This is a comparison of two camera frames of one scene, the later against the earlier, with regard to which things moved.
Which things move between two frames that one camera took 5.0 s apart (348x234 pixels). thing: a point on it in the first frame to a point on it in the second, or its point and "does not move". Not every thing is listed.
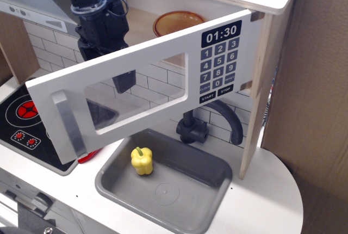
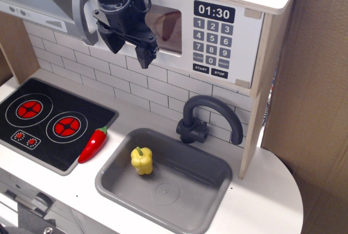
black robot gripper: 102,30 to 122,12
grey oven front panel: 25,209 does not move
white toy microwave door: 221,56 to 202,40
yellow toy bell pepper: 142,160 does not move
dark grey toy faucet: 191,130 does not move
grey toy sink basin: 187,190 does not move
